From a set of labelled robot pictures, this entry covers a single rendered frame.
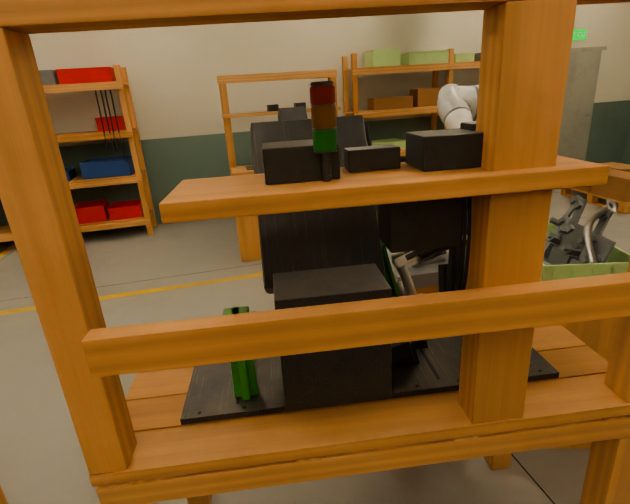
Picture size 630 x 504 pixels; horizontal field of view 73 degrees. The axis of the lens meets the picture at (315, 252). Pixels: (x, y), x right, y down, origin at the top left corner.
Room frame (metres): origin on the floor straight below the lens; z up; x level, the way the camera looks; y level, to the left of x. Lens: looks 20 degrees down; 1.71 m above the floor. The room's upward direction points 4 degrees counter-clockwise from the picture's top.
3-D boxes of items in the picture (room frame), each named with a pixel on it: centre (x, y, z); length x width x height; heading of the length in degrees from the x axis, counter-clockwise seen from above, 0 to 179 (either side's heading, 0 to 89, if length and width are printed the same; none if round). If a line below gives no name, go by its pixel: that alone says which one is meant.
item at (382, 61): (6.94, -2.11, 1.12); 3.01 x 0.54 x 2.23; 102
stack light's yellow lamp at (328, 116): (0.90, -0.04, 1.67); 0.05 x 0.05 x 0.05
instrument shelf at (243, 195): (0.95, -0.15, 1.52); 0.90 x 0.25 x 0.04; 95
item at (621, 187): (5.96, -4.36, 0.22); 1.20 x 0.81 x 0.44; 7
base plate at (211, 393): (1.21, -0.13, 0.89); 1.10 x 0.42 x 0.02; 95
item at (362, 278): (1.06, -0.03, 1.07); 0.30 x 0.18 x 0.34; 95
